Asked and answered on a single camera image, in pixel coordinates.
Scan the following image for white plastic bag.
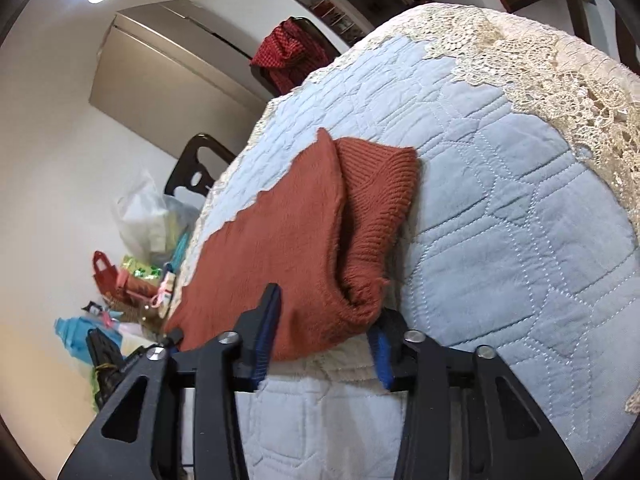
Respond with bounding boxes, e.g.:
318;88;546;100
114;170;202;267

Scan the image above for red checked cloth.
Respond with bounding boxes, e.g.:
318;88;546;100
249;17;327;95

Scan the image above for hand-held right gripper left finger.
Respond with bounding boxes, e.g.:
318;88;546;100
57;282;283;480

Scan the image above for rust knitted sweater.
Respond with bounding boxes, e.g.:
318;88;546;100
164;127;420;362

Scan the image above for shoe rack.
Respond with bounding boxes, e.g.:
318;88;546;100
310;0;371;43

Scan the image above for box with pink ribbon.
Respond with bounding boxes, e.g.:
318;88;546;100
150;271;178;318

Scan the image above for green patterned tissue box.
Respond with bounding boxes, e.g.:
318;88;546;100
120;255;165;285

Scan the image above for teal clothes hangers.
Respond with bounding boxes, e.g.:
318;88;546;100
167;230;193;273

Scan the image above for cream lace tablecloth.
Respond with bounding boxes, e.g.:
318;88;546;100
172;1;640;413

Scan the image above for light blue quilted blanket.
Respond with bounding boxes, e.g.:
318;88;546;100
187;35;640;480

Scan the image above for blue carton box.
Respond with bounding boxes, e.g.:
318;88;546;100
54;316;124;362

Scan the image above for beige tall cabinet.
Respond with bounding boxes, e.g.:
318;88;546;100
89;0;273;161

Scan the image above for red gift bag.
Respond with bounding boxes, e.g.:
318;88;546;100
91;250;121;295

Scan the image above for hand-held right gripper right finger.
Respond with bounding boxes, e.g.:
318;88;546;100
367;309;583;480

